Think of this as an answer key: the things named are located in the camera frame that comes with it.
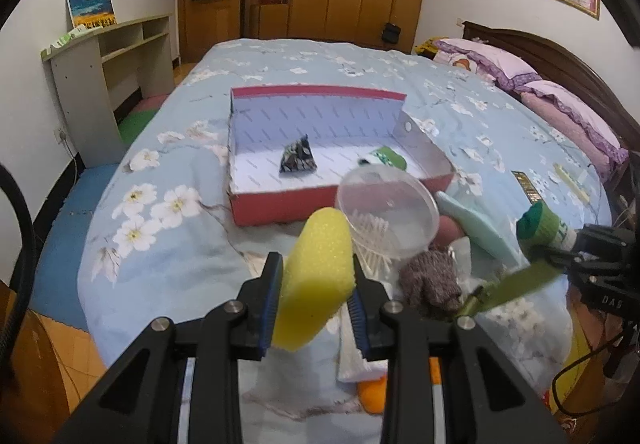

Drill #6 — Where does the purple knitted sock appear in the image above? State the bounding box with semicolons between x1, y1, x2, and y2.
398;247;462;320

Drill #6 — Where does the clear plastic swab container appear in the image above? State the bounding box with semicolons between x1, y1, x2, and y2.
335;165;439;282

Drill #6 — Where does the small black bag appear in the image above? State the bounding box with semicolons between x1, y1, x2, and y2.
381;22;401;45

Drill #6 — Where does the green white knitted sock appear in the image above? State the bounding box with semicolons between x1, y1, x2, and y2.
516;201;577;257

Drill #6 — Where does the pink makeup sponge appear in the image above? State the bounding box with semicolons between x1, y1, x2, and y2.
431;215;466;248

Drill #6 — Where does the orange fabric flower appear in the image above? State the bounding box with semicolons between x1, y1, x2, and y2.
357;357;444;415

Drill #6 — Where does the pink ruffled pillow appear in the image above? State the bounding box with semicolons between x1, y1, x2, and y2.
434;38;542;92

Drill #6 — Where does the beige low bookshelf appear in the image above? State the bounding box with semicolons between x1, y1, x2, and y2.
40;14;175;168

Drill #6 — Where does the blue yellow landscape picture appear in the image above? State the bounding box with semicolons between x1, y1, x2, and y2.
66;0;116;28

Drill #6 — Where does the floral blue bedspread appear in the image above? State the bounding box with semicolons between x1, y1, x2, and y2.
78;39;613;443

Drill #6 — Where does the dark wooden headboard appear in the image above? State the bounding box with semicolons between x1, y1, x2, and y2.
463;21;639;149

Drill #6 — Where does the yellow comb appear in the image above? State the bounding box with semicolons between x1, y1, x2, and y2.
553;163;590;204

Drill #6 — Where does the green satin ribbon bow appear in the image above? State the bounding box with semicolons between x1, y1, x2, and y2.
454;259;563;319

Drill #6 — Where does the pink cardboard box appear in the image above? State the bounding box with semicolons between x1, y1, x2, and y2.
228;85;454;227

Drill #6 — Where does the yellow sponge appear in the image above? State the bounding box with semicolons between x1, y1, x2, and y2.
271;207;355;352

